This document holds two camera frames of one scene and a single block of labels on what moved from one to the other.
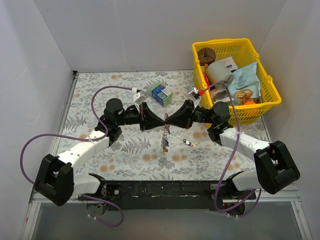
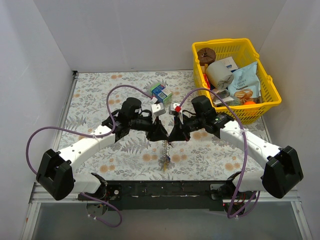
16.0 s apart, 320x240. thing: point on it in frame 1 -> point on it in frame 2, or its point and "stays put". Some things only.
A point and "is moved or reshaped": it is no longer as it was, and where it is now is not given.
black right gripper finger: [183, 118] -> [178, 132]
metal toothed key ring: [165, 134] is moved or reshaped
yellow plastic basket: [242, 53] stays put
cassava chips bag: [246, 84] stays put
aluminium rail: [291, 195] stays put
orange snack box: [207, 80] stays put
